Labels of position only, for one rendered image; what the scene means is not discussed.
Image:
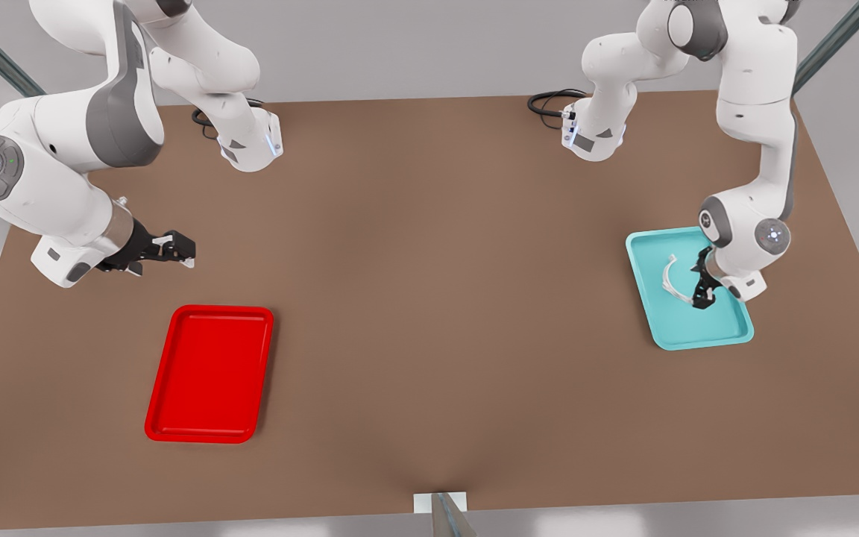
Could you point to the white drainage pipe clamp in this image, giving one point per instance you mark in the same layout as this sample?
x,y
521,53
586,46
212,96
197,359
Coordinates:
x,y
672,280

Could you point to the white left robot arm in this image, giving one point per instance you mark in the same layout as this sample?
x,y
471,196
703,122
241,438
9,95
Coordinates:
x,y
754,89

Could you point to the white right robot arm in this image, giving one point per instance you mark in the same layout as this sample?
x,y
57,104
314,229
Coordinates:
x,y
49,142

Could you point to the teal rectangular tray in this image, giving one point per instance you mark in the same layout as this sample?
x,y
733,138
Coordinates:
x,y
687,317

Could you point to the red rectangular tray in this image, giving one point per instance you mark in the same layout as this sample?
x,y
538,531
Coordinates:
x,y
210,374

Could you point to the silver frame post with foot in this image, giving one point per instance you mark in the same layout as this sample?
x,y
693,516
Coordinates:
x,y
447,513

